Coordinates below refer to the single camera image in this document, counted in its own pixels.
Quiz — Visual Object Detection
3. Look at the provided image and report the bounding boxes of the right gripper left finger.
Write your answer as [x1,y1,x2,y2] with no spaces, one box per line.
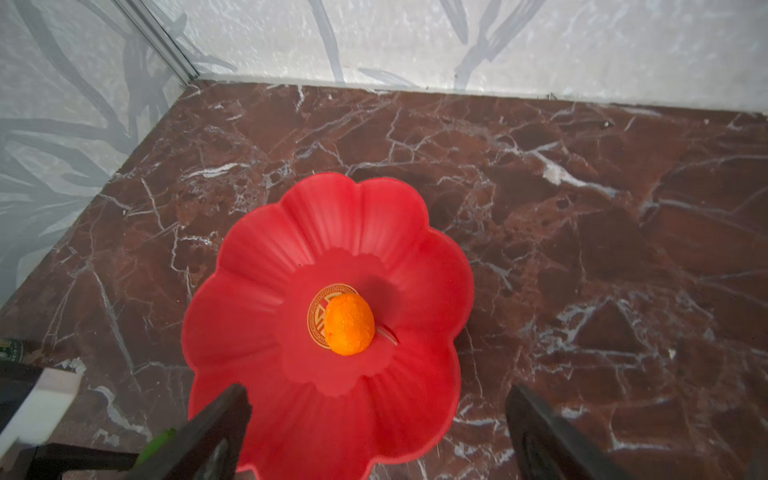
[126,384,252,479]

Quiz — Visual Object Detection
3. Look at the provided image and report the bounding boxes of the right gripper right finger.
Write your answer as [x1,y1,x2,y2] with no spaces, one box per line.
[505,385,632,480]

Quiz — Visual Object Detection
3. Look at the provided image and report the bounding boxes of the fake orange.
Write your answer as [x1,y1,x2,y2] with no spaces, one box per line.
[324,293,376,356]

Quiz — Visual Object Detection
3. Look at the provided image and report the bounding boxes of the red flower-shaped fruit bowl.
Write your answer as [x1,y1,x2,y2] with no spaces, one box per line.
[181,173,474,479]

